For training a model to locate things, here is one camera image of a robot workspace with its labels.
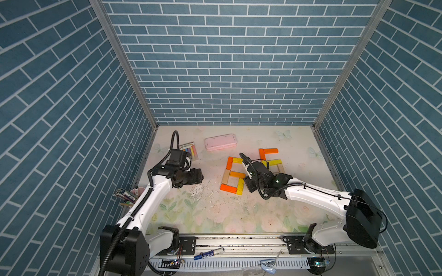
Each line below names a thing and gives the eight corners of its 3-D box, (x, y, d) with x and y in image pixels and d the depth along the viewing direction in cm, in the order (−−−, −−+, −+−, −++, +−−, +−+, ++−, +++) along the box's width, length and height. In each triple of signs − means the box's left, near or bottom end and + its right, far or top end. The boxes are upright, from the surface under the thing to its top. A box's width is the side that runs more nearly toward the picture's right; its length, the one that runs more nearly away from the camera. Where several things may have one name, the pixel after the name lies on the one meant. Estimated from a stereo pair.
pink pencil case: (206, 151, 108) (206, 149, 106) (203, 140, 114) (203, 138, 112) (238, 144, 112) (238, 142, 110) (234, 134, 118) (234, 132, 116)
